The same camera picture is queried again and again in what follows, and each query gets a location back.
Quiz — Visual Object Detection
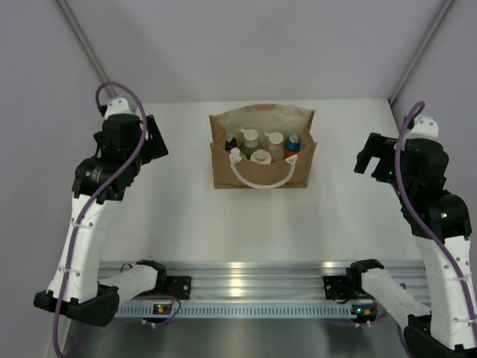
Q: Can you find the navy orange pump bottle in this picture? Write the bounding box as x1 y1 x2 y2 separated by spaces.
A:
225 132 238 153

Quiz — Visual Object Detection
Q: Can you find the yellow-green pump bottle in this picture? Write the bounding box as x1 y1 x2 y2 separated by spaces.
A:
230 148 244 160

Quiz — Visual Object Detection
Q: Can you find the burlap canvas tote bag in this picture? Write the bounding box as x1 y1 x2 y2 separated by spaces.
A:
209 104 317 189

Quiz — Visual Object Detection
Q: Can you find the orange blue-capped bottle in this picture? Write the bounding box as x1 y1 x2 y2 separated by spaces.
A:
284 133 300 158

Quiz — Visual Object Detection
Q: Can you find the dark green pump bottle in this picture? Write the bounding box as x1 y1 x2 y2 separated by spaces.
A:
240 128 263 159

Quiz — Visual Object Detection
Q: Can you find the pink pump bottle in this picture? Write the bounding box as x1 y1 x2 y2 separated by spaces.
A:
264 131 285 163

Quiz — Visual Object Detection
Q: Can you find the beige pump bottle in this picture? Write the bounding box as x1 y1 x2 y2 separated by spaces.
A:
250 149 272 165

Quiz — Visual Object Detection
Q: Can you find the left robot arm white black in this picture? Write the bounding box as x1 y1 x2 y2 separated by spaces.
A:
34 97 168 327

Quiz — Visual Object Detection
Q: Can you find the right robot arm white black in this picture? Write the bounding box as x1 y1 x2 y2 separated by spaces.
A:
347 115 476 357

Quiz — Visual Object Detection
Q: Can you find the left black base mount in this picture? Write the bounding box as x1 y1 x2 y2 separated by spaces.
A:
164 276 192 300

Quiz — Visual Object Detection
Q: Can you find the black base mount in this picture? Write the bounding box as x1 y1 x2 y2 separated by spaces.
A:
323 275 353 304
164 276 192 300

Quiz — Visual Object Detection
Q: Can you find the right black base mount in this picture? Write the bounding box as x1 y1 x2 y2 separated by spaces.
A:
323 275 353 304

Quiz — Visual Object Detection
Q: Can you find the aluminium mounting rail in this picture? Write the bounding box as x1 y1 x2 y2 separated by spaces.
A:
99 260 430 304

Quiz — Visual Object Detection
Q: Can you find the right aluminium frame post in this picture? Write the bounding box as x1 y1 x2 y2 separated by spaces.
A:
388 0 456 108

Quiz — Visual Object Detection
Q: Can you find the aluminium frame post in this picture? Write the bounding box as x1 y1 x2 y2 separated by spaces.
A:
52 0 109 82
388 0 456 108

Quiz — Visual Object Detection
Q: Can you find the grey slotted cable duct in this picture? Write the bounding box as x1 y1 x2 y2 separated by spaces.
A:
115 301 376 319

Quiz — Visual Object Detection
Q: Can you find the left aluminium frame post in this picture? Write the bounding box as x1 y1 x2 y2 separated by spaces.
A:
52 0 109 82

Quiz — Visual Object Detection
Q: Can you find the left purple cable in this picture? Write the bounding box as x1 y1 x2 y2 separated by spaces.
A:
52 81 147 357

